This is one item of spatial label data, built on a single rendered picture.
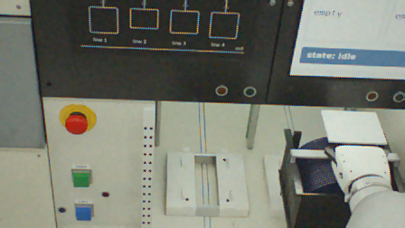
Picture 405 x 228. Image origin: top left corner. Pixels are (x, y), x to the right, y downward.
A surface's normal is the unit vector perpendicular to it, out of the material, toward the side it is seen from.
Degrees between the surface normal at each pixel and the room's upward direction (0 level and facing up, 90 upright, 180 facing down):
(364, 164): 2
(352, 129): 0
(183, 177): 0
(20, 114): 90
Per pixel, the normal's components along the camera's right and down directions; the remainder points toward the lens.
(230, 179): 0.07, -0.77
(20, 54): 0.04, 0.64
